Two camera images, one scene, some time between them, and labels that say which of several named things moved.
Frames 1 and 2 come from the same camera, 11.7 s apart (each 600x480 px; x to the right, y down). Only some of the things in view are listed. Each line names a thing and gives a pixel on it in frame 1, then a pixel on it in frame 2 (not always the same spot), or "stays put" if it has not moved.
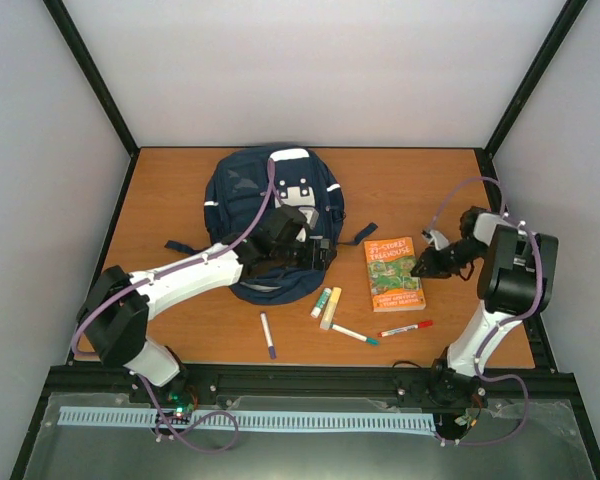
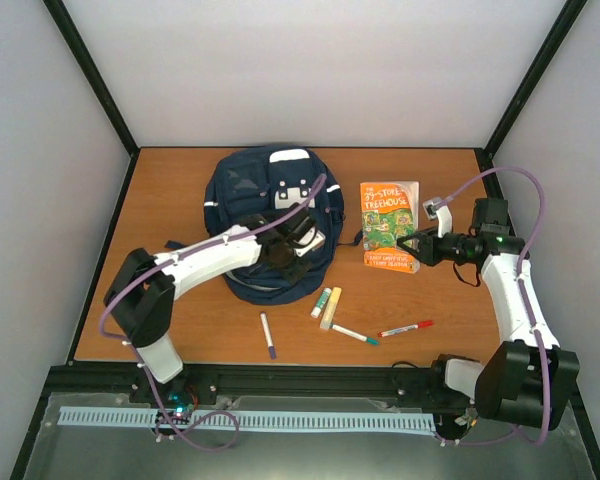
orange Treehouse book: x=393 y=287 → x=389 y=212
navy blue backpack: x=251 y=185 stays put
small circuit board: x=180 y=404 stays put
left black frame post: x=87 y=65 stays put
